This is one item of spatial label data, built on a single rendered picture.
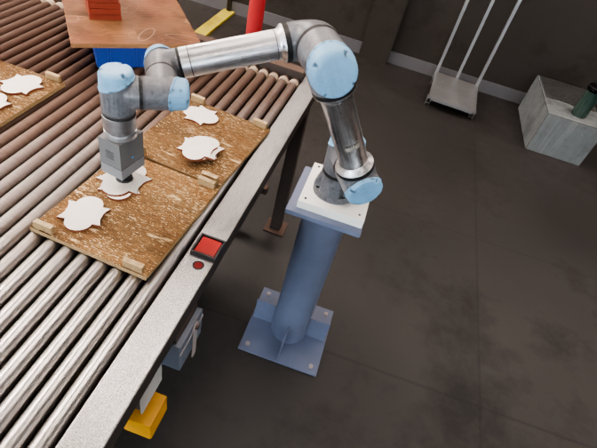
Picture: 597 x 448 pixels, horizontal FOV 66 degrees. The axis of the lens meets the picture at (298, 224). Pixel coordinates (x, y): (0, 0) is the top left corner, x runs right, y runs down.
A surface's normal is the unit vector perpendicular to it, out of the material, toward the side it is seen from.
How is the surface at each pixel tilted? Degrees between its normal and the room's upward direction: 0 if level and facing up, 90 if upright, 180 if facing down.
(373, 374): 0
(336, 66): 83
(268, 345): 0
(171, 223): 0
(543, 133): 90
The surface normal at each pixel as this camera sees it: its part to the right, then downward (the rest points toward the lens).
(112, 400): 0.19, -0.70
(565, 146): -0.27, 0.63
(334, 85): 0.22, 0.62
